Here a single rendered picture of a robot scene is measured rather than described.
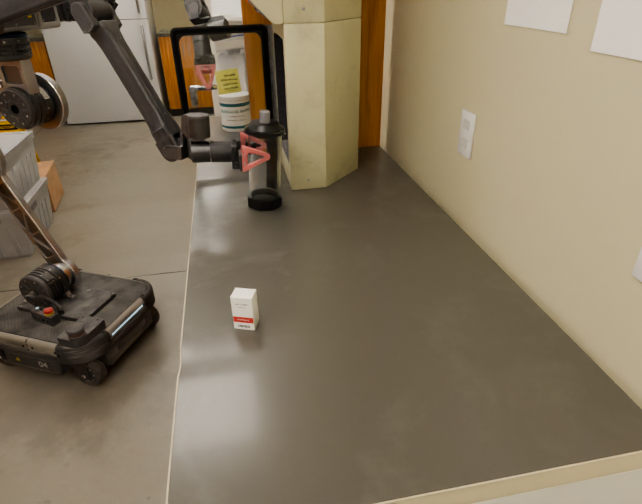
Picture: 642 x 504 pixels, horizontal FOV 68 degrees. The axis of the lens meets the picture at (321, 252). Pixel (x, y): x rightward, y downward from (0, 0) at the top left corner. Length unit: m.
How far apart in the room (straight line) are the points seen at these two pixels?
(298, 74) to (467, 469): 1.07
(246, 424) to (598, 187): 0.69
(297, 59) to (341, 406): 0.96
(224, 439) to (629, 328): 0.66
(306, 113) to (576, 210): 0.79
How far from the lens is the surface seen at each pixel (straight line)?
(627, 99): 0.89
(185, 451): 0.75
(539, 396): 0.85
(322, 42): 1.42
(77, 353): 2.20
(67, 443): 2.17
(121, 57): 1.39
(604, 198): 0.93
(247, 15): 1.76
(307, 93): 1.43
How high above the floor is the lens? 1.51
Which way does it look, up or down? 30 degrees down
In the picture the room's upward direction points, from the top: 1 degrees counter-clockwise
